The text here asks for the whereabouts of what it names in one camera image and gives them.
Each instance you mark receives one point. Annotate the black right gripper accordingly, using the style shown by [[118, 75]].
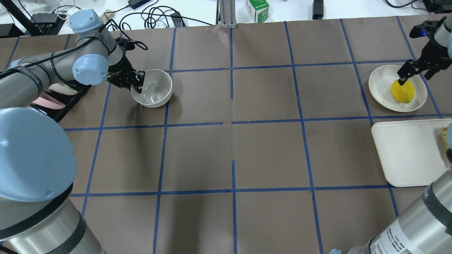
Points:
[[433, 53]]

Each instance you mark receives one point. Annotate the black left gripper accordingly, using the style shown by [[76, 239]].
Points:
[[119, 71]]

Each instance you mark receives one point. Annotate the white ceramic bowl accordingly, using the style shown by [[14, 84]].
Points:
[[156, 89]]

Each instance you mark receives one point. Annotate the yellow lemon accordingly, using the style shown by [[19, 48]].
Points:
[[403, 94]]

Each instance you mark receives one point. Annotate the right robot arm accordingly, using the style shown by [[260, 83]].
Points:
[[424, 227]]

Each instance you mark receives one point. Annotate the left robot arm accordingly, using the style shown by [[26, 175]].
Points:
[[37, 157]]

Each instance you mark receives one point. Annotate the round cream plate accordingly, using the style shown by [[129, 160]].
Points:
[[380, 82]]

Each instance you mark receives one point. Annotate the sliced yellow fruit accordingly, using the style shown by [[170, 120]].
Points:
[[446, 138]]

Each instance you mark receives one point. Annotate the black power adapter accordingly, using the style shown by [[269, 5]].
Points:
[[134, 4]]

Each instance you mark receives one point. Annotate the cream plate in rack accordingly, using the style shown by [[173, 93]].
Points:
[[63, 89]]

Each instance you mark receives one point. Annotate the black dish rack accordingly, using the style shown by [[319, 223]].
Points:
[[68, 100]]

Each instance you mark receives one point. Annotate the rectangular cream tray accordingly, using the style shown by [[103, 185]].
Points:
[[412, 153]]

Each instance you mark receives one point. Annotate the pink plate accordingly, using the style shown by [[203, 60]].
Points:
[[48, 101]]

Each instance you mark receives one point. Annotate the green white carton box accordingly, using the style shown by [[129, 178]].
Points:
[[258, 10]]

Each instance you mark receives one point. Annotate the aluminium frame post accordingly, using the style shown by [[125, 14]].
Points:
[[226, 14]]

